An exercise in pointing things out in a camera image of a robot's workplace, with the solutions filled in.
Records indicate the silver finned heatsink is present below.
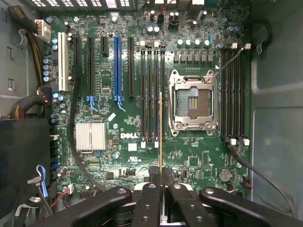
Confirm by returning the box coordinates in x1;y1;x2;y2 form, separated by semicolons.
75;122;107;152

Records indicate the grey power supply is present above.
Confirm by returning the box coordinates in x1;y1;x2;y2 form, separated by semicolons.
0;0;48;119

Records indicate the blue wire strap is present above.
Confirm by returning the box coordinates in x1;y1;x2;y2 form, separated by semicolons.
36;165;49;198

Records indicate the open black PC case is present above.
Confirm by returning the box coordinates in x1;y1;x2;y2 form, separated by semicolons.
0;0;303;227

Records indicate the CPU socket locking lever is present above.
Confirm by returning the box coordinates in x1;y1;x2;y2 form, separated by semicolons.
212;47;246;78

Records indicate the thin black wire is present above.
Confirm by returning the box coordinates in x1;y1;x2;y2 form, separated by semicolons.
226;141;298;216

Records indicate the white expansion slot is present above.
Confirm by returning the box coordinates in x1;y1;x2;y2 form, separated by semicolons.
58;32;70;92

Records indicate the white power connector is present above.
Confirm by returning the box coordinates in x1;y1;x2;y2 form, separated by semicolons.
34;20;52;43

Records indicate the blue expansion slot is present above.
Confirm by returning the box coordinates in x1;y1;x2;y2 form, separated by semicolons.
113;35;126;112

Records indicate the metal CPU socket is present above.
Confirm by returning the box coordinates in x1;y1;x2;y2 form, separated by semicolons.
167;69;219;137

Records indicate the green motherboard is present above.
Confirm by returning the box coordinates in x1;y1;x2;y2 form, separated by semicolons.
45;9;251;206

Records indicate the long black expansion slot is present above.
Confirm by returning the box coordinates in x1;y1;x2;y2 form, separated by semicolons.
86;36;99;112
73;34;82;79
127;36;136;98

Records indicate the braided black yellow wire bundle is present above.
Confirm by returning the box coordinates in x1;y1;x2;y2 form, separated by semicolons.
9;86;49;120
7;4;47;86

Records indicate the short black expansion slot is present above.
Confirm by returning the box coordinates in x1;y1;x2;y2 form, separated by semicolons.
100;35;109;58

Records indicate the black plastic shroud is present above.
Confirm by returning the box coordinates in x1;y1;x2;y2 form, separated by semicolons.
0;118;52;213

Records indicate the thick black wire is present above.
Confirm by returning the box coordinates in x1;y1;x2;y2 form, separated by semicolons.
67;65;107;192

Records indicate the black RAM slot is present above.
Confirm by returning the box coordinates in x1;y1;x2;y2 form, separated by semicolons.
220;42;228;144
146;40;153;149
227;42;235;146
153;40;160;149
234;44;241;144
139;40;147;149
241;42;251;146
160;40;167;144

